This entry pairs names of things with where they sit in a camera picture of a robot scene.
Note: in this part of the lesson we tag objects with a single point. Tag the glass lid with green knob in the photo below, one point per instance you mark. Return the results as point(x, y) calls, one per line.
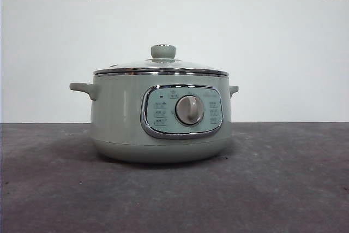
point(162, 52)

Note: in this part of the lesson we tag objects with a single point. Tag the sage green electric cooking pot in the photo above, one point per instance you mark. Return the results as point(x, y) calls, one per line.
point(117, 118)

